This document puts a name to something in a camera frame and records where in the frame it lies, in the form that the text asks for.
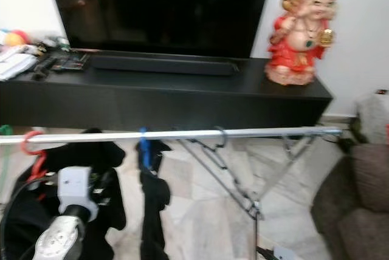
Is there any plain black garment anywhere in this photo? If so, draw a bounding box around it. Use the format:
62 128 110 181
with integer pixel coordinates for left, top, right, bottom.
139 140 172 260

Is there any blue plastic hanger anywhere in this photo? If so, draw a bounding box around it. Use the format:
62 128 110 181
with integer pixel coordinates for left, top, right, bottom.
137 128 153 171

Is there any red plastic hanger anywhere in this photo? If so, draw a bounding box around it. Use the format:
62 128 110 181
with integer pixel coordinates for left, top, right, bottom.
19 129 49 203

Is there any black shirt green logo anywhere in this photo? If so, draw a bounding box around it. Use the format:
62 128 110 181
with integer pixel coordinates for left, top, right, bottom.
0 128 127 260

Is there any brown fabric sofa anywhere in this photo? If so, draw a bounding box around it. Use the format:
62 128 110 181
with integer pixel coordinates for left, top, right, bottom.
310 143 389 260

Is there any black TV console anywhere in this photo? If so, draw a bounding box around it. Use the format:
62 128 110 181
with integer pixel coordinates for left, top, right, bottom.
0 50 334 132

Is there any black electronic device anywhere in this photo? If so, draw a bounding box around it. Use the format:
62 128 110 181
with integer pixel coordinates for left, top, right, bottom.
52 52 89 71

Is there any black soundbar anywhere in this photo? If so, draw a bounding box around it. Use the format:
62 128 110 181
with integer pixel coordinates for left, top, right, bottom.
90 53 241 77

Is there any white paper stack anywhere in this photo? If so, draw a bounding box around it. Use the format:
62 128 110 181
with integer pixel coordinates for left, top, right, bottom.
0 46 38 81

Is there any green black toy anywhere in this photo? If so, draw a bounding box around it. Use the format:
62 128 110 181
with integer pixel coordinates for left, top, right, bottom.
36 36 72 54

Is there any grey textured cushion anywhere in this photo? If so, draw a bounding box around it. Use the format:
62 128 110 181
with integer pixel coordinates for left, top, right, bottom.
354 92 389 146

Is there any orange ball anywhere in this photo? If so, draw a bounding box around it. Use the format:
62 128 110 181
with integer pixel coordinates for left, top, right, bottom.
3 29 31 47

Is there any black flat television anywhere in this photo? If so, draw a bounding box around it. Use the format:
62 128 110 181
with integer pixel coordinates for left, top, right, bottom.
46 0 274 59

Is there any red laughing Buddha figurine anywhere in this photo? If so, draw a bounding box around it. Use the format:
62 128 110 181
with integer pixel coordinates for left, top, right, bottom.
264 0 339 86

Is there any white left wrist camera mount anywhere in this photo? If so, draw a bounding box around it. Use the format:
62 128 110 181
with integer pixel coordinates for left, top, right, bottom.
58 166 100 222

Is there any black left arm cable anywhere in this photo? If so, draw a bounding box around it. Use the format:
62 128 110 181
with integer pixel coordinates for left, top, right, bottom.
0 175 60 260

